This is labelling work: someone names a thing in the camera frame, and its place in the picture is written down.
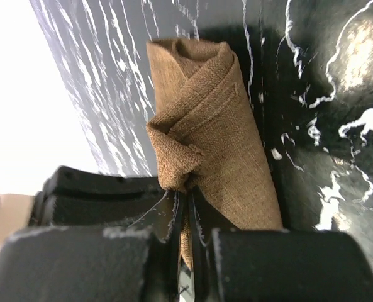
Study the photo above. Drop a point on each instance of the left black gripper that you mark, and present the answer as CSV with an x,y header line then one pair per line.
x,y
71,197

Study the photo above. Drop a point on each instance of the black marble pattern mat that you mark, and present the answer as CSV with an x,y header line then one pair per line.
x,y
308,67

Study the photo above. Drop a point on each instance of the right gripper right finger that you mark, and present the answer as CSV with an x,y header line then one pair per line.
x,y
237,265

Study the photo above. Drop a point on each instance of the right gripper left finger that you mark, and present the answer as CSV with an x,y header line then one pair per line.
x,y
93,263

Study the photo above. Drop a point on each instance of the brown cloth napkin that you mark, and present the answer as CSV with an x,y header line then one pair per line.
x,y
204,133

